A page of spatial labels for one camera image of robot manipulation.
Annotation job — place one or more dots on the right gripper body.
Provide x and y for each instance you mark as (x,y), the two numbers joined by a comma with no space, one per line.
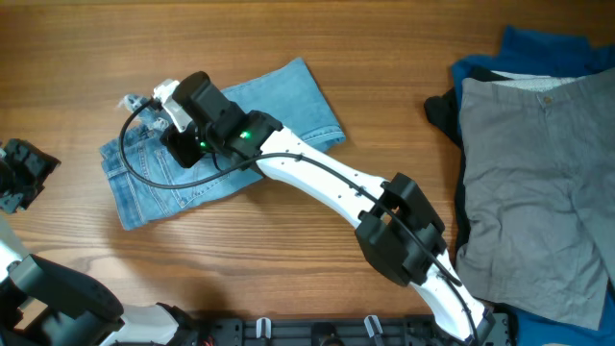
(186,144)

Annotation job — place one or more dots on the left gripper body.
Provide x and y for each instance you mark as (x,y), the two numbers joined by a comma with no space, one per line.
(22,171)

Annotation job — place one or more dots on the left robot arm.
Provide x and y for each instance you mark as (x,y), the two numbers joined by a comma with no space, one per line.
(47,304)

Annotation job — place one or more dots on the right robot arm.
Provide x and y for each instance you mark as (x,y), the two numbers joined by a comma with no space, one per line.
(397,229)

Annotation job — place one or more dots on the black garment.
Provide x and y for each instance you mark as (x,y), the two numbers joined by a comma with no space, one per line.
(442,113)

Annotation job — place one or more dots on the grey shorts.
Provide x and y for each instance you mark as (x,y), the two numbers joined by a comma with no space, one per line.
(539,181)

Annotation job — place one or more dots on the left grey rail clip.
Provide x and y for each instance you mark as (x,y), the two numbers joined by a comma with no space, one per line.
(263,328)

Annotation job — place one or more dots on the grey rail clip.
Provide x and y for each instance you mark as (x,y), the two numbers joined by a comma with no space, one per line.
(373,327)
(263,328)

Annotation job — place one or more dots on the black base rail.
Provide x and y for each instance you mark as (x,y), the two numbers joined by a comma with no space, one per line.
(411,331)

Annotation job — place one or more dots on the right grey rail clip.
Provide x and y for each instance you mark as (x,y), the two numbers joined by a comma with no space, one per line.
(373,327)

